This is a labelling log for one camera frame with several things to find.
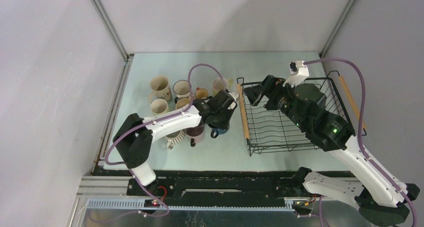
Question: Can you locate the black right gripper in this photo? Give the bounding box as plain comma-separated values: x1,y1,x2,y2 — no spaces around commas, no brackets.
242,75,307,131

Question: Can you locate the left wooden rack handle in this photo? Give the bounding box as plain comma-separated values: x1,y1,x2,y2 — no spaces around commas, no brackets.
236,83,250,140

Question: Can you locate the yellow green faceted mug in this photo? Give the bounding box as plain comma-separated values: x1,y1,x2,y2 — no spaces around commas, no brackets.
211,77,233,96

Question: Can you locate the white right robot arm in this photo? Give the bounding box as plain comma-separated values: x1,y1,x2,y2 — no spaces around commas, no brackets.
243,75,420,227

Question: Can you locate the beige round speckled mug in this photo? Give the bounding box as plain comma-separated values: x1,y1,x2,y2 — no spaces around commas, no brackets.
175,98,192,112

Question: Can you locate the black wire dish rack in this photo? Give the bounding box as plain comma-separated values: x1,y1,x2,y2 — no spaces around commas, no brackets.
237,76,356,155

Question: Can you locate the right wooden rack handle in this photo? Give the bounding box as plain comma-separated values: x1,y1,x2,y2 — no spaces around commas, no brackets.
338,74,360,121

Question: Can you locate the aluminium slotted rail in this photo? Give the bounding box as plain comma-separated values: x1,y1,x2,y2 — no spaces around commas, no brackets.
85,198,295,212

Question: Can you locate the striped grey white mug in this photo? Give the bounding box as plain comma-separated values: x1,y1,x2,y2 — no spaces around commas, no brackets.
165,129,186,150

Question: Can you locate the small red orange cup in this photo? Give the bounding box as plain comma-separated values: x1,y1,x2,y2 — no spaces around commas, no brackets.
194,87,209,99

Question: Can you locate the wooden rack handle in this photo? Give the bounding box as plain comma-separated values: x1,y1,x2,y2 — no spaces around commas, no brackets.
338,74,360,121
236,83,250,140

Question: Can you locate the floral patterned cream mug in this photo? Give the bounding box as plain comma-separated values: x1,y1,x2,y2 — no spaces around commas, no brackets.
148,75,172,104

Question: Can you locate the white mug black handle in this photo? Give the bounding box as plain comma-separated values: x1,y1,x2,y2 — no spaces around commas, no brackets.
172,79,191,103

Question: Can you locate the light green mug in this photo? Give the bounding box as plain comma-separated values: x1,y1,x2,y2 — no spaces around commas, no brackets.
150,98,169,116

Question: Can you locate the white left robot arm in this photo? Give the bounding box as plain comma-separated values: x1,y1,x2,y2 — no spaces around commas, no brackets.
108,90,240,195

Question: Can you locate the dark blue mug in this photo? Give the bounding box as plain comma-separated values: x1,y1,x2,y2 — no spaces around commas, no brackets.
208,124,230,139

